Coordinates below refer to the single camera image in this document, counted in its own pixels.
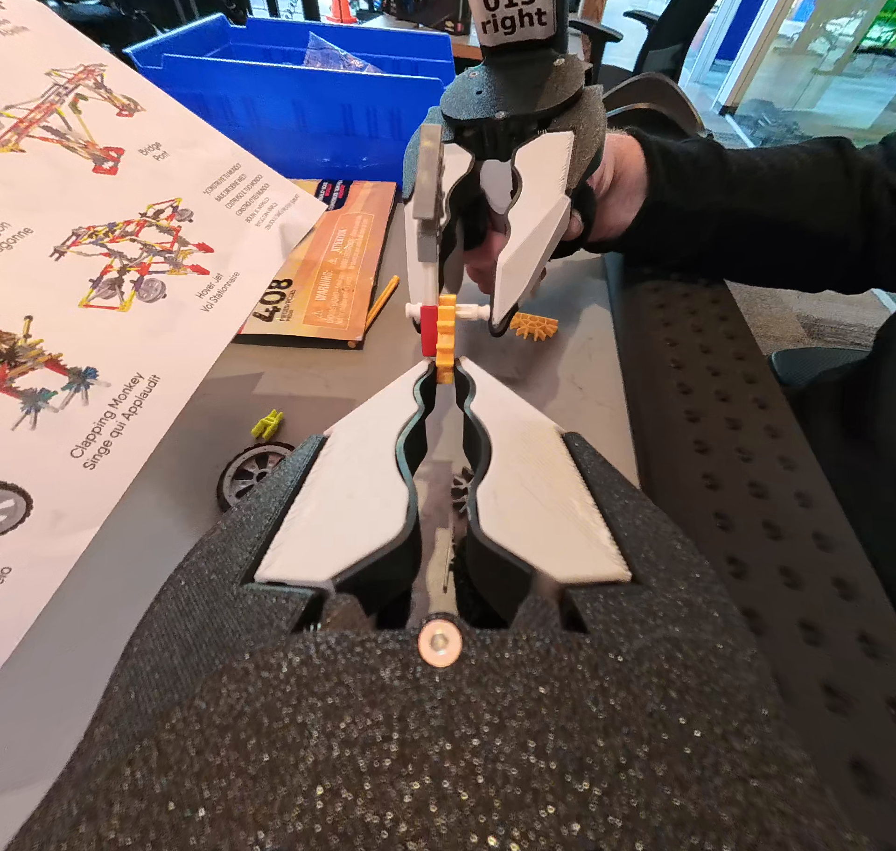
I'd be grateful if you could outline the person's right hand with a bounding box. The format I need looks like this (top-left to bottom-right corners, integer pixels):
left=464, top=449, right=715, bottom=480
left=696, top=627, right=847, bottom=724
left=462, top=130, right=648, bottom=299

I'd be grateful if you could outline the long yellow rod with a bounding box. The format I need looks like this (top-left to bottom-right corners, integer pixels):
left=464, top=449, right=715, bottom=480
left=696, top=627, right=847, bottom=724
left=348, top=274, right=401, bottom=350

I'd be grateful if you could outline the blue plastic bin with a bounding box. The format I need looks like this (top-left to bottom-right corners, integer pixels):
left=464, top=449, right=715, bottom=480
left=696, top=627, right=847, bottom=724
left=125, top=13, right=457, bottom=188

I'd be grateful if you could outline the clear plastic bag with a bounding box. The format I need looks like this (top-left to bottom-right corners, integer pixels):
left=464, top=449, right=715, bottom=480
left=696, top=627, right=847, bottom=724
left=302, top=30, right=384, bottom=75

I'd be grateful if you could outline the small black wheel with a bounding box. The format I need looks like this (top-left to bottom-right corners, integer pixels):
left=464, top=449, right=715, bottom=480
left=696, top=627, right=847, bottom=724
left=216, top=441, right=296, bottom=513

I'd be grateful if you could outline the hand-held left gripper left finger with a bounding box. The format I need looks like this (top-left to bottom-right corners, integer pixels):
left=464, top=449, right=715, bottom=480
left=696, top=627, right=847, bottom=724
left=253, top=359, right=436, bottom=593

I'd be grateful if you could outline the connector assembly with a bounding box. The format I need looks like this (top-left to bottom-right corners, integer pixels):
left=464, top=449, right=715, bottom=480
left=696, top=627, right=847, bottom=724
left=405, top=123, right=491, bottom=384

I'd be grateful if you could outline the colourful toy packaging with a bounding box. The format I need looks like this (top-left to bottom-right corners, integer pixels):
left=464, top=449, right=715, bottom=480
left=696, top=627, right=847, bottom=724
left=234, top=179, right=399, bottom=350

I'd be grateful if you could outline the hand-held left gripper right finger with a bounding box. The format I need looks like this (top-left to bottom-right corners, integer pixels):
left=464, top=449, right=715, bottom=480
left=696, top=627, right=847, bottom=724
left=455, top=357, right=633, bottom=586

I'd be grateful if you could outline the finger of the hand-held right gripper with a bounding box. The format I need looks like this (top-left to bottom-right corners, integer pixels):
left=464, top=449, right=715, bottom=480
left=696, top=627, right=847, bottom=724
left=490, top=130, right=576, bottom=338
left=405, top=140, right=478, bottom=314

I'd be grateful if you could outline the building instruction sheet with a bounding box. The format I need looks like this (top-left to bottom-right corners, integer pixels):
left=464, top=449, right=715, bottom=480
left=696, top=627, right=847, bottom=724
left=0, top=0, right=328, bottom=666

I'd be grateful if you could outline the black perforated board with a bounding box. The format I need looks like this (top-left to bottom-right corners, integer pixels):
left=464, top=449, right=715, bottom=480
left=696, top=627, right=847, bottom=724
left=605, top=256, right=896, bottom=848

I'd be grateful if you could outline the black office chair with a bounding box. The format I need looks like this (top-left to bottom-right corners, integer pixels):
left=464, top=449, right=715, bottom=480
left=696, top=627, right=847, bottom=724
left=570, top=0, right=708, bottom=139
left=769, top=343, right=896, bottom=586

